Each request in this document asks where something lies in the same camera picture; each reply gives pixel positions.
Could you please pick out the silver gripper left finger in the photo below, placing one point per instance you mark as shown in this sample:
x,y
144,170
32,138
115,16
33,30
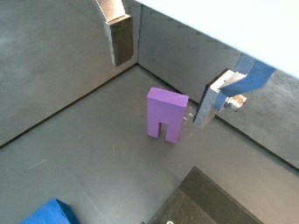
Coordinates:
x,y
119,28

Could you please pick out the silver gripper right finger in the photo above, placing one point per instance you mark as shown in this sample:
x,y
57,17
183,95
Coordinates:
x,y
224,91

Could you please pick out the purple double-square peg object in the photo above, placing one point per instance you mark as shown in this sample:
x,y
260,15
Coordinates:
x,y
165,109

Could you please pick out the blue foam shape-sorter board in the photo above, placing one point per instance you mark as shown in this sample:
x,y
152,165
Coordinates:
x,y
53,212

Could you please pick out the black plastic stand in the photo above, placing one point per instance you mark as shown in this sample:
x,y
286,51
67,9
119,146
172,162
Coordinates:
x,y
199,202

